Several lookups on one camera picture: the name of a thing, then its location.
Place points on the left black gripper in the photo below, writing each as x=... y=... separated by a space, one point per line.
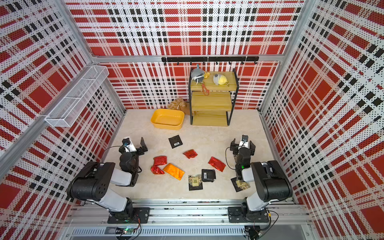
x=137 y=150

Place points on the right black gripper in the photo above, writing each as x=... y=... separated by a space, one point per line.
x=243 y=149

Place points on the black barcode tea bag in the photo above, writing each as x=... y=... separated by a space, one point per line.
x=175 y=141

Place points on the yellow plastic storage box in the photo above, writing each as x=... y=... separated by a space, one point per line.
x=168 y=119

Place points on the orange tea bag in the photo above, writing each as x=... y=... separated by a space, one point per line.
x=174 y=171

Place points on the black gold tea bag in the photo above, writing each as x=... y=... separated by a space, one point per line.
x=239 y=185
x=195 y=182

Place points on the small red tea bag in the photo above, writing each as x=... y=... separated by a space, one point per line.
x=190 y=154

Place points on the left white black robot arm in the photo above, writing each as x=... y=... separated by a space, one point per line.
x=92 y=183

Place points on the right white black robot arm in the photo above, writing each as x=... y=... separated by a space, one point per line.
x=272 y=185

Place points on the black folded tea bag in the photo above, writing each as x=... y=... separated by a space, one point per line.
x=208 y=175

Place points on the black connector box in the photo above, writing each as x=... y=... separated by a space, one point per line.
x=251 y=233

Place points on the brown plush toy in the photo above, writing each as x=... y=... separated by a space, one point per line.
x=181 y=105

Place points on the red orange small tool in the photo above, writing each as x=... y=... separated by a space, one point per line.
x=205 y=91

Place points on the yellow white plush toy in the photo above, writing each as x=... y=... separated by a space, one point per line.
x=220 y=80

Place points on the grey plush toy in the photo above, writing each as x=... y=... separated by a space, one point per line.
x=198 y=75

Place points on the green circuit board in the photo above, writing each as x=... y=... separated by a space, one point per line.
x=125 y=231

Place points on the wooden black-frame shelf rack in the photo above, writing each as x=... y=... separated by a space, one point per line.
x=216 y=109

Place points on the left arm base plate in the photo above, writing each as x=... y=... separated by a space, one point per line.
x=137 y=215

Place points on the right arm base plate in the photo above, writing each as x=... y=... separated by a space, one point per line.
x=241 y=215

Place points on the white wire mesh basket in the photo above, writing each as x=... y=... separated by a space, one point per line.
x=66 y=112

